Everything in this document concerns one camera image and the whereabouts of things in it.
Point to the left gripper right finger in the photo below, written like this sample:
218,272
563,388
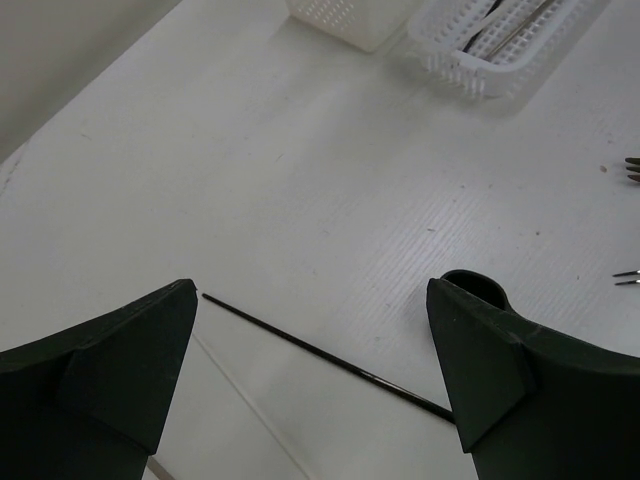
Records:
530,402

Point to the black chopstick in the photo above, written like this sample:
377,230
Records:
342,364

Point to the white rectangular bin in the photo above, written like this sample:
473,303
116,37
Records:
364,24

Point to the brown fork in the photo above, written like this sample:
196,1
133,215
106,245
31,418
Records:
632,167

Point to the small silver fork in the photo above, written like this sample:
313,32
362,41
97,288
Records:
629,278

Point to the silver metal chopstick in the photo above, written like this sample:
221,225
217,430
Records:
540,9

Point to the dark grey chopstick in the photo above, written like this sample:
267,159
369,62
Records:
474,38

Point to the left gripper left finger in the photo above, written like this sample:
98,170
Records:
91,401

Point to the white plastic chopstick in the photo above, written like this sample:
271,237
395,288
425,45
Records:
216,431

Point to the white perforated basket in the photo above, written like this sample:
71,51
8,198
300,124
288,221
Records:
439,30

